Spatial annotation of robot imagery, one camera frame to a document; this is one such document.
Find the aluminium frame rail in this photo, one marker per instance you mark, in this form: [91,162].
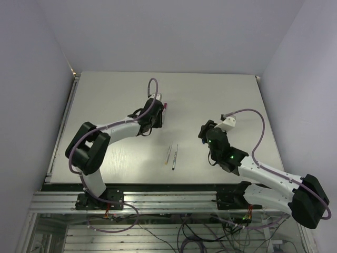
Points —
[144,202]

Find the magenta white pen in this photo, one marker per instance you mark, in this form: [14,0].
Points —
[163,116]

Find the yellow white pen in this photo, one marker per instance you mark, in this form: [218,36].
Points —
[168,154]

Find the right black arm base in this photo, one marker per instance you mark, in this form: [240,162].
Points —
[232,197]

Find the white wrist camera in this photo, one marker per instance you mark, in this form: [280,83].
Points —
[227,124]
[157,96]

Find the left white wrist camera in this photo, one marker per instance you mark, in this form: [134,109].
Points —
[157,96]

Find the blue white pen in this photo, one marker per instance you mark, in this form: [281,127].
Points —
[175,157]

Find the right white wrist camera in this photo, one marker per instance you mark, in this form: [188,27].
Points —
[227,124]

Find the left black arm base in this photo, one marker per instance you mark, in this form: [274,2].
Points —
[111,199]

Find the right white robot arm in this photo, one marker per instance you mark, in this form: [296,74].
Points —
[303,198]

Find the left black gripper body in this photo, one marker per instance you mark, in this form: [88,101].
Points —
[157,122]

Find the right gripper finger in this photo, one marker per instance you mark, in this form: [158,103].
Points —
[210,124]
[202,134]

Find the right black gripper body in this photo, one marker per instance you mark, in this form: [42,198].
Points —
[214,155]

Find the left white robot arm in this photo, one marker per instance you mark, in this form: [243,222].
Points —
[88,148]

